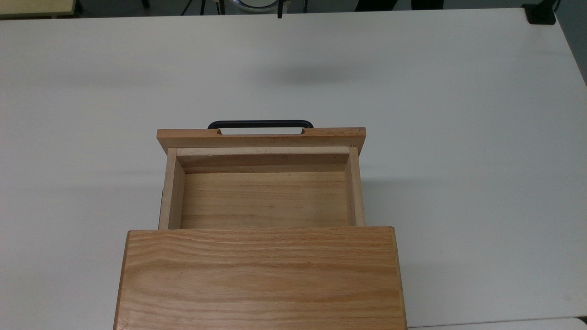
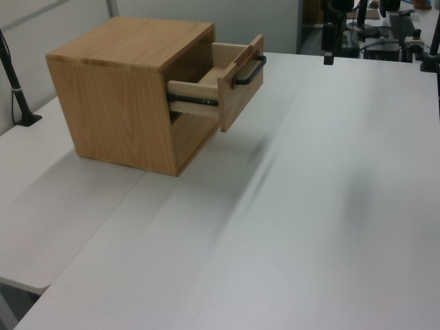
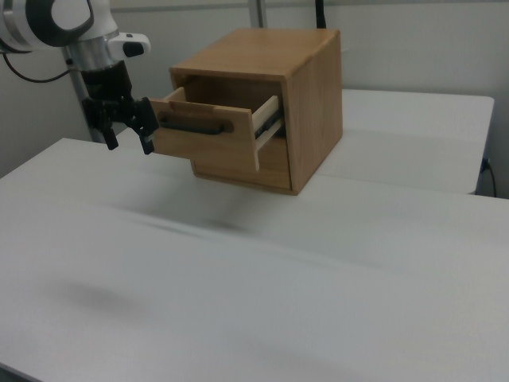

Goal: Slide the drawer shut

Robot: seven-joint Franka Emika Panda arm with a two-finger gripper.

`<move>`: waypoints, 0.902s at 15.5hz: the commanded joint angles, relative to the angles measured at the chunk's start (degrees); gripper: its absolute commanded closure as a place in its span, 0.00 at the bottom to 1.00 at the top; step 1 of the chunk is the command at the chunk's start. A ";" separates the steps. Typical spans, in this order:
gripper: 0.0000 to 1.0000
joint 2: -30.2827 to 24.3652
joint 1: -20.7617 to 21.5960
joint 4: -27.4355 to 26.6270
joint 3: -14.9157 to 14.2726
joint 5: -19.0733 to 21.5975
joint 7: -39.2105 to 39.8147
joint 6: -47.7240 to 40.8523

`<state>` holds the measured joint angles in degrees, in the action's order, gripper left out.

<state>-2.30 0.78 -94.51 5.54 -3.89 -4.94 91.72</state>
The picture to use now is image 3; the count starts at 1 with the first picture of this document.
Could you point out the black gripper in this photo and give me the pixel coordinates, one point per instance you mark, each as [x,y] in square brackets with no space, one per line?
[107,107]

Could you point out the wooden drawer with slot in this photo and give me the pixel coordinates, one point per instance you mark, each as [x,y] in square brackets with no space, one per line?
[274,167]

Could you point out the wooden drawer cabinet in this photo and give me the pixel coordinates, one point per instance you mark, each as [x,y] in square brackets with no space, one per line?
[318,111]

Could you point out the black camera stand pole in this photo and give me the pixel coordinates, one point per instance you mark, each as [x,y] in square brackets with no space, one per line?
[320,14]

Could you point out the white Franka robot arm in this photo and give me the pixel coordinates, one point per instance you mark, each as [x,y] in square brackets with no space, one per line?
[24,24]

